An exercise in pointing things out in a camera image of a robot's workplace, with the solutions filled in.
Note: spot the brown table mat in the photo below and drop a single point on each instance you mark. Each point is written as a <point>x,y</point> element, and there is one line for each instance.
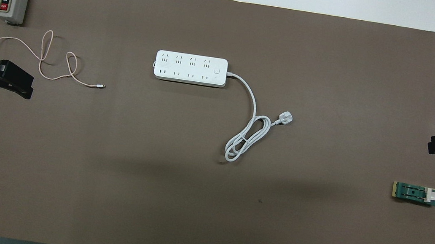
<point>172,201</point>

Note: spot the white power strip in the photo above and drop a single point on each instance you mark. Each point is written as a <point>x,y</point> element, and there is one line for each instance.
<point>191,68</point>

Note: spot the green knife switch yellow base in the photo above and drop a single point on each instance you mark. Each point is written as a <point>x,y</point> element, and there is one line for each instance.
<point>416,194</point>

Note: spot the grey on-off switch box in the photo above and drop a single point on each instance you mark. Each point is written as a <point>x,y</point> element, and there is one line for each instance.
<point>10,3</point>

